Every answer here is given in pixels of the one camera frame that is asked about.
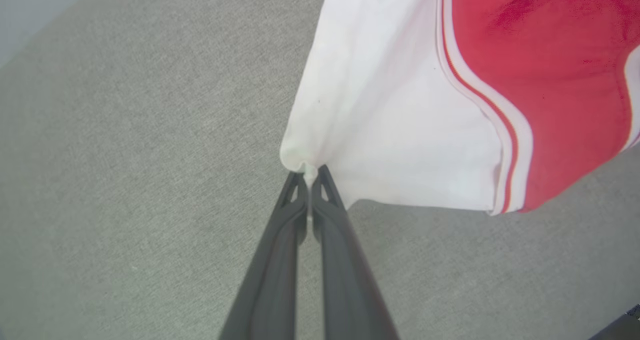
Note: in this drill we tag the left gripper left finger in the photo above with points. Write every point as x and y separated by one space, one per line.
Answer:
275 280

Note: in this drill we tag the grey fabric sofa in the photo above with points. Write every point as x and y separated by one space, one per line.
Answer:
125 180

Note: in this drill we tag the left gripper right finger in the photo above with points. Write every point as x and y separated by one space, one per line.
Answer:
350 280

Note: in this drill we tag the red and white shirt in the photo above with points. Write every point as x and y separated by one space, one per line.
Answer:
425 104

